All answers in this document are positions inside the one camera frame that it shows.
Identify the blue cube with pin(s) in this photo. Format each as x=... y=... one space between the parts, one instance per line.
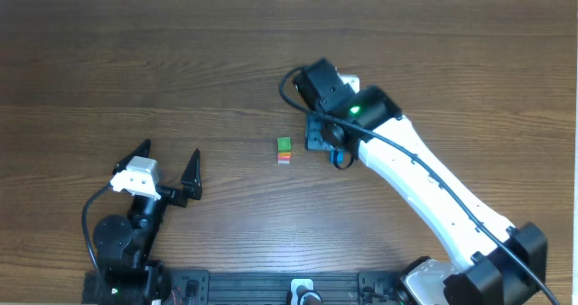
x=337 y=157

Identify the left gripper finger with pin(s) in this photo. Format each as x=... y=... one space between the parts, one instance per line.
x=193 y=178
x=135 y=152

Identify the mounting rail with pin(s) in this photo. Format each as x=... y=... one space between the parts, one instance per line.
x=253 y=289

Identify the green cube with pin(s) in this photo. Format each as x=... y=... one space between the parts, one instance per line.
x=284 y=144

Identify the orange cube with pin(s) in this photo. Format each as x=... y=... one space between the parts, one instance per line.
x=284 y=154

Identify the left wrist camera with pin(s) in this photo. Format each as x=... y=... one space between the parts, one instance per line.
x=137 y=178

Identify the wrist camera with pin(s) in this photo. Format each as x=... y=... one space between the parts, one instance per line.
x=352 y=81
x=137 y=178

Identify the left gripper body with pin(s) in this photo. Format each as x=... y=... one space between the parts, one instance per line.
x=174 y=196

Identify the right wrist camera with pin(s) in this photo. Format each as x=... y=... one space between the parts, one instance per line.
x=352 y=81

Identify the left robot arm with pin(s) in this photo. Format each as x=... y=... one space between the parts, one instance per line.
x=113 y=239

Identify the red cube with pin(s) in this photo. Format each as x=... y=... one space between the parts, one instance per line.
x=284 y=158

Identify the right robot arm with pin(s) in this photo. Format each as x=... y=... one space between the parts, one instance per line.
x=406 y=174

